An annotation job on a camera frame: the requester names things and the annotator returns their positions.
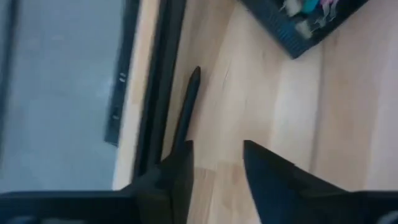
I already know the black pen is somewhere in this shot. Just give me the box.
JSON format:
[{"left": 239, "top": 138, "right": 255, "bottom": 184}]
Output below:
[{"left": 172, "top": 65, "right": 202, "bottom": 150}]

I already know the white binder clip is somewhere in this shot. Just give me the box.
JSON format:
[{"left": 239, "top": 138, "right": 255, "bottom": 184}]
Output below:
[{"left": 280, "top": 0, "right": 302, "bottom": 18}]

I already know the black mesh desk organizer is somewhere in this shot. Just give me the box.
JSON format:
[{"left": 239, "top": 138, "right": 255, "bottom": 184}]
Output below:
[{"left": 238, "top": 0, "right": 371, "bottom": 60}]

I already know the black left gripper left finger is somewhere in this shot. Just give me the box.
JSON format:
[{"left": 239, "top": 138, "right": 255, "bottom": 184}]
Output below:
[{"left": 122, "top": 139, "right": 195, "bottom": 224}]

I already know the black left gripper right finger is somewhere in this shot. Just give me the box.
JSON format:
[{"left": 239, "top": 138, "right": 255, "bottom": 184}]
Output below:
[{"left": 243, "top": 139, "right": 358, "bottom": 224}]

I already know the teal binder clip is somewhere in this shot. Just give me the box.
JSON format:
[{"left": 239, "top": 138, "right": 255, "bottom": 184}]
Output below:
[{"left": 299, "top": 0, "right": 322, "bottom": 16}]

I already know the pink binder clip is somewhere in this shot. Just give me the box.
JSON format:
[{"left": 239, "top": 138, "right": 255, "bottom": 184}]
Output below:
[{"left": 319, "top": 0, "right": 340, "bottom": 18}]

